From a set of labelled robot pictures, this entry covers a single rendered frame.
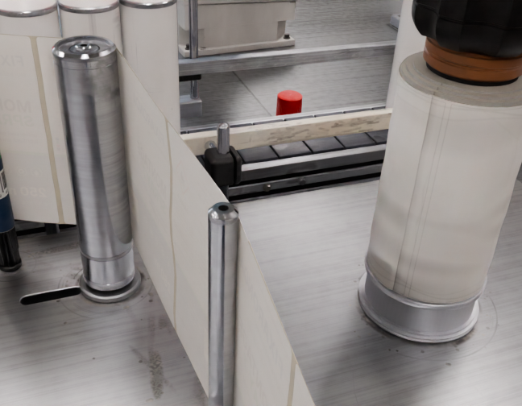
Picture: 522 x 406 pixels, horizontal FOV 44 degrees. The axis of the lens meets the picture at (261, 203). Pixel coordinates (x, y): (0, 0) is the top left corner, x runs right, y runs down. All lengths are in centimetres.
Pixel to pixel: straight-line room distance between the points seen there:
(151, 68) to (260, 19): 51
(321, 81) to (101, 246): 60
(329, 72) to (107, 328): 66
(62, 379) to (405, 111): 27
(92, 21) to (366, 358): 35
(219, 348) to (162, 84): 37
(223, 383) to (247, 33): 84
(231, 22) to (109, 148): 67
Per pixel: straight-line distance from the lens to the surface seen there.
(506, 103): 38
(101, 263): 47
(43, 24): 58
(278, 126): 65
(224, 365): 29
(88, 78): 40
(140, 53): 60
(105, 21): 58
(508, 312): 52
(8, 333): 48
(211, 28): 106
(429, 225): 41
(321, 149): 69
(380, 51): 76
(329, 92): 95
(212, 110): 88
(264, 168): 65
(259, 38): 110
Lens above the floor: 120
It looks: 33 degrees down
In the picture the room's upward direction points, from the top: 3 degrees clockwise
